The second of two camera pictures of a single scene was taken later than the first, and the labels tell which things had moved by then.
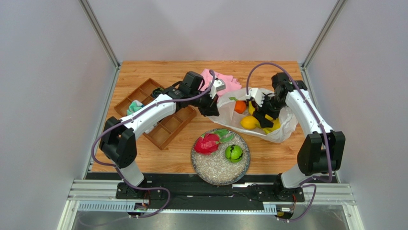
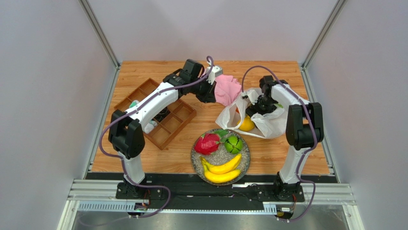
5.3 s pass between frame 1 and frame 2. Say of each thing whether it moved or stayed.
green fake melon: moved
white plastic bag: moved
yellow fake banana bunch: moved
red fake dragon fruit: stayed
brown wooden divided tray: stayed
